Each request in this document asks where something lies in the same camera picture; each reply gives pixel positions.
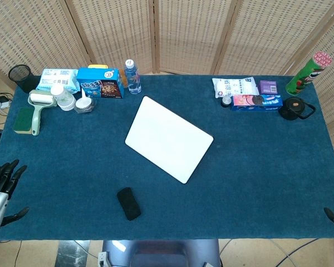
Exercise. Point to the black rectangular block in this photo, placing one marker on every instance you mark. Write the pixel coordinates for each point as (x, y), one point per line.
(128, 203)

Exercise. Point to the white rectangular board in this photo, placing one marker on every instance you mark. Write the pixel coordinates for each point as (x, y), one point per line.
(169, 139)

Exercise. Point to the green scouring sponge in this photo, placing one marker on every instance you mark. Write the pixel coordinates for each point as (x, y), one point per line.
(22, 120)

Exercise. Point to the green lint roller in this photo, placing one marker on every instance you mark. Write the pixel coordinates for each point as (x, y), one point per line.
(39, 109)

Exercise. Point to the white plastic jar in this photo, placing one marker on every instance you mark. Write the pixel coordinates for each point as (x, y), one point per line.
(62, 97)

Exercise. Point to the black mesh pen holder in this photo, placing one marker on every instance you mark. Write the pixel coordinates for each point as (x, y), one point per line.
(20, 77)

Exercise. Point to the blue wet wipes pack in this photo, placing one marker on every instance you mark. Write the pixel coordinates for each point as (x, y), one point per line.
(57, 79)

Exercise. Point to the yellow orange package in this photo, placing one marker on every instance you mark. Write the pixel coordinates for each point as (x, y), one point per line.
(98, 66)

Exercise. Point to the blue table cloth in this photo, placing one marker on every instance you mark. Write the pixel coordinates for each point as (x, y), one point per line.
(167, 172)

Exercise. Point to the clear water bottle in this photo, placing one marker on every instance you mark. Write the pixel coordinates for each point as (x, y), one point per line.
(132, 79)

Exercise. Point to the robot torso base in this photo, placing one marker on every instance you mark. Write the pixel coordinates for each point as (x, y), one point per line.
(158, 253)

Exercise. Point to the woven bamboo folding screen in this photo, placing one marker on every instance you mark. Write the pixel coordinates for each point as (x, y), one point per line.
(167, 33)

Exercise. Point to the small black round jar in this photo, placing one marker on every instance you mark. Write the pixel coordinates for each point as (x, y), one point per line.
(226, 101)

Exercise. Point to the white snack bag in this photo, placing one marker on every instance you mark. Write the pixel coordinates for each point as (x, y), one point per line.
(235, 86)

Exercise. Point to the blue oreo cookie box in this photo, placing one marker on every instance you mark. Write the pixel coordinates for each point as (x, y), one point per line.
(256, 102)

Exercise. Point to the small purple box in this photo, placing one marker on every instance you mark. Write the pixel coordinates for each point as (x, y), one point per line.
(268, 86)

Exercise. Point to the green pringles can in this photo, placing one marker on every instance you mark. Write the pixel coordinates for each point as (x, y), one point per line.
(304, 75)

